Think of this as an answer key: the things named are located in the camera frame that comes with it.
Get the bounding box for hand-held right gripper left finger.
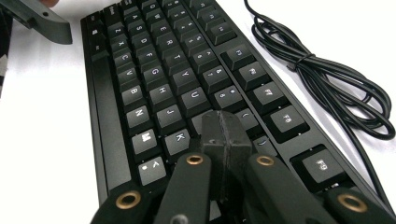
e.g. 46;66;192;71
200;110;230;202

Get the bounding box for black computer keyboard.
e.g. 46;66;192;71
79;0;396;224

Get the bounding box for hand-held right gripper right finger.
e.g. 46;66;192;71
221;111;252;200

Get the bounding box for black cable tie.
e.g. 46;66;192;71
288;53;316;72

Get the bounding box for black keyboard cable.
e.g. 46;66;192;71
244;0;396;216

